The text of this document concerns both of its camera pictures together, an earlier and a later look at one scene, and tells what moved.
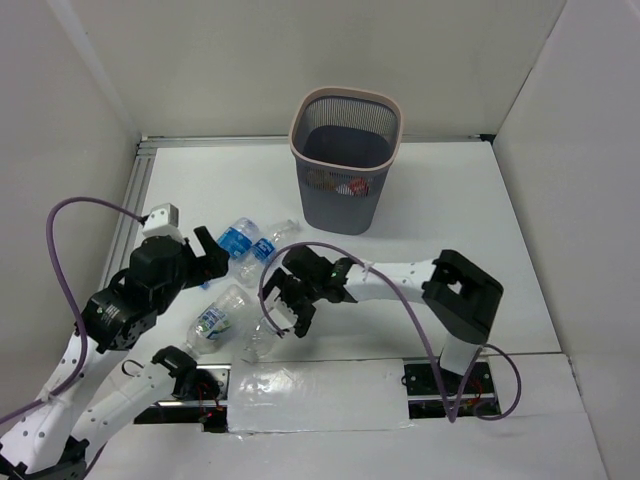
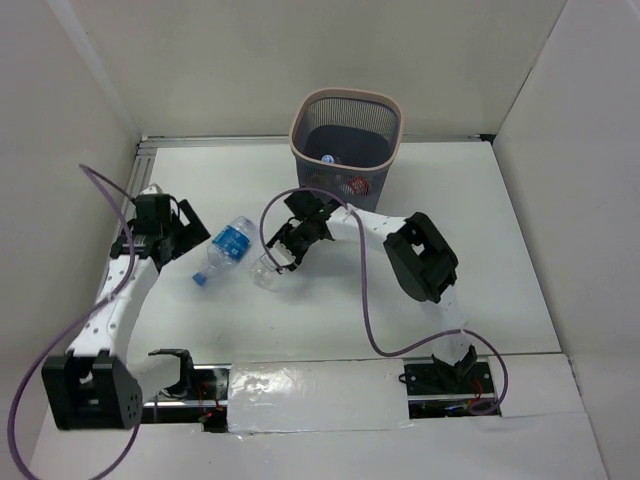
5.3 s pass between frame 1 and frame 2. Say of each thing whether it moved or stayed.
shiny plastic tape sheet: stayed
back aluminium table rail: stayed
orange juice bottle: stayed
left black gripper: moved
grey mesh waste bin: stayed
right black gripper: moved
